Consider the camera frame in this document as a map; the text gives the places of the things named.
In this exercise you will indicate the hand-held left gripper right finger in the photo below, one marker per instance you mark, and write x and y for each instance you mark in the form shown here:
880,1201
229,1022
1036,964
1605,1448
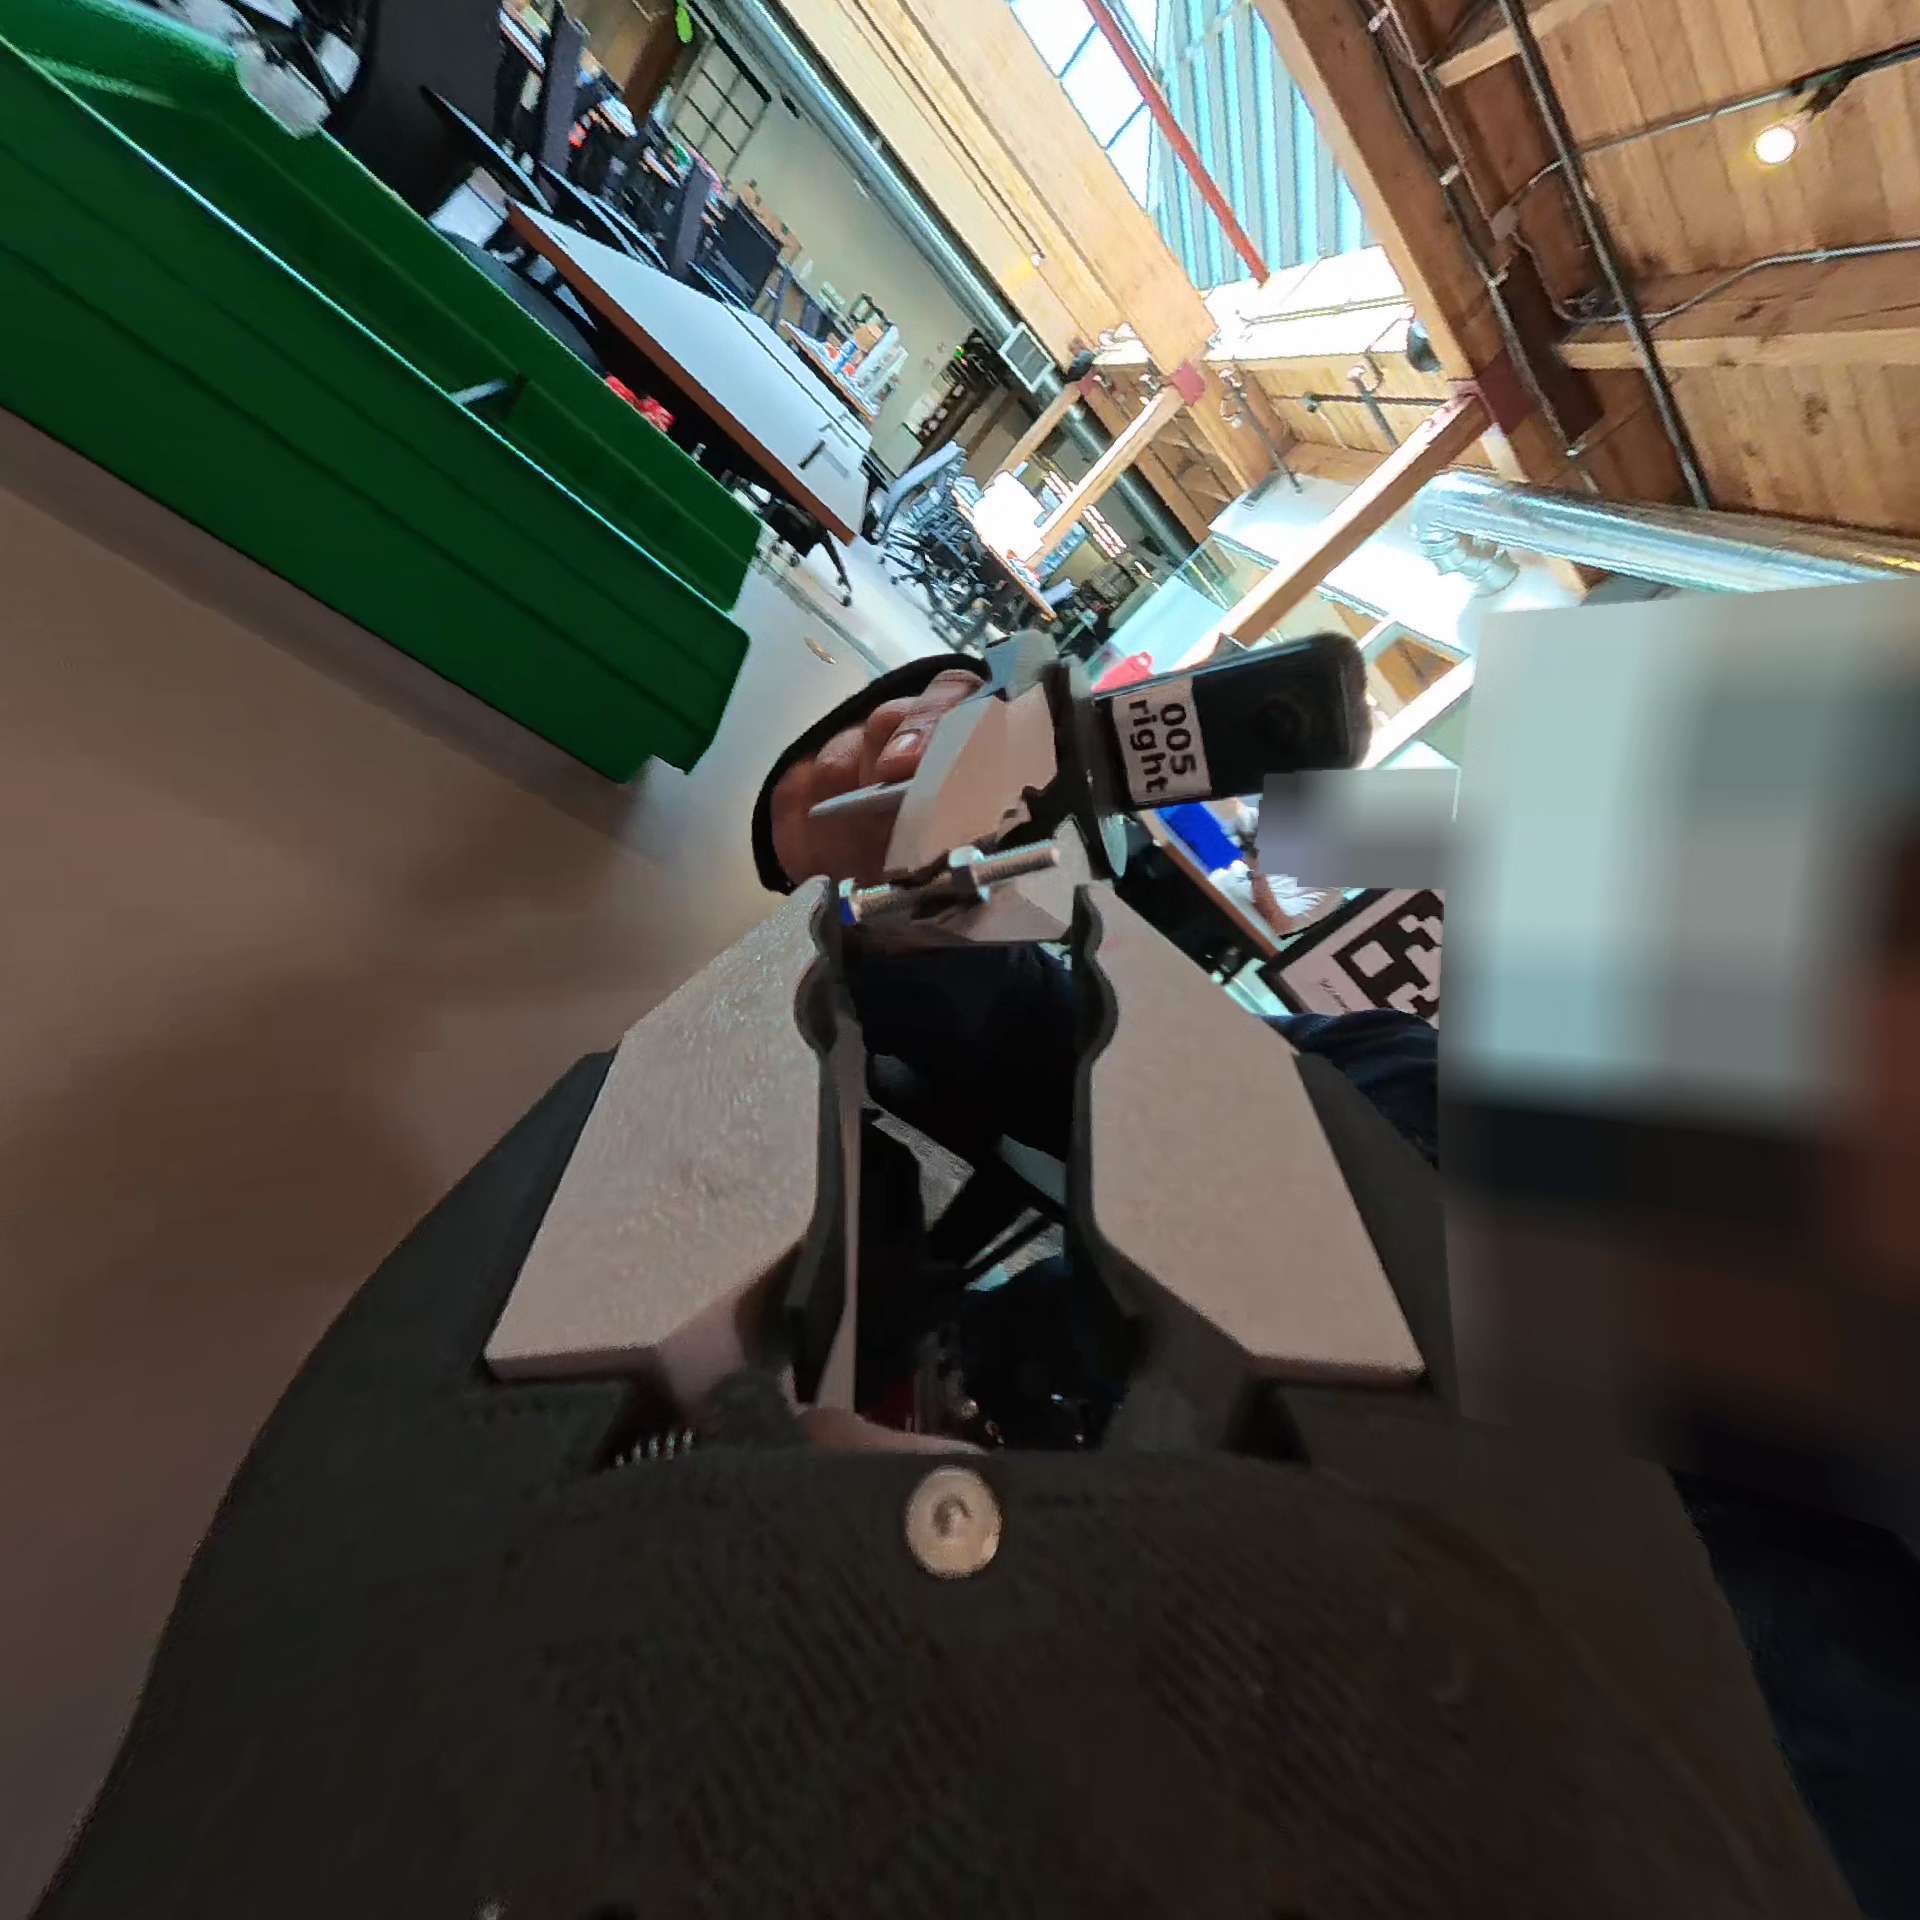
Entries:
1245,1201

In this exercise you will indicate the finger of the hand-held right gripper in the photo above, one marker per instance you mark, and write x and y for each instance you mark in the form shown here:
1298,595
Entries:
1021,918
974,781

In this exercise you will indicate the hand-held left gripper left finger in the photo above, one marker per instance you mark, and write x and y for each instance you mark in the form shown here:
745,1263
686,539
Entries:
674,1201

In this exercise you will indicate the silver metal bolt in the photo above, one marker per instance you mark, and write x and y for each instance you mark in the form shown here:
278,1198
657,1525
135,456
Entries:
1021,866

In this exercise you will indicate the metal hex nut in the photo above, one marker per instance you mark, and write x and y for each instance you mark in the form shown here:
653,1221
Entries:
968,872

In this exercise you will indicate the green plastic bin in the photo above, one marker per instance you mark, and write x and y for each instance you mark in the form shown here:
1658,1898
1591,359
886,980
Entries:
301,375

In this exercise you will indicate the person's right hand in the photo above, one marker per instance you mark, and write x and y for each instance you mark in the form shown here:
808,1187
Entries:
900,742

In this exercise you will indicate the person's dark clothing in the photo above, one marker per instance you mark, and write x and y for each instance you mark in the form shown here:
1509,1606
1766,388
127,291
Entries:
1350,1081

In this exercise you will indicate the black white fiducial marker board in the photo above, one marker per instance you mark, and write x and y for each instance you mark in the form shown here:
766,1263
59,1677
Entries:
1365,961

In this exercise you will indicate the group of black office chairs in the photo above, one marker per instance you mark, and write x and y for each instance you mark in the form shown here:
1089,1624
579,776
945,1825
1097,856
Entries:
930,524

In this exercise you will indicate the wooden top office desk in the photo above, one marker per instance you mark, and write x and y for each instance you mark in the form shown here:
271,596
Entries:
691,330

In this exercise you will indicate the ceiling spot lamp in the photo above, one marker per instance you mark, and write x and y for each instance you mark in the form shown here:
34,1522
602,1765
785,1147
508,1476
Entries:
1774,142

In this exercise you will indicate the metal ventilation duct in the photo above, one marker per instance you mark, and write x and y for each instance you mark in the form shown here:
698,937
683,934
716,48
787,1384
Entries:
1650,532

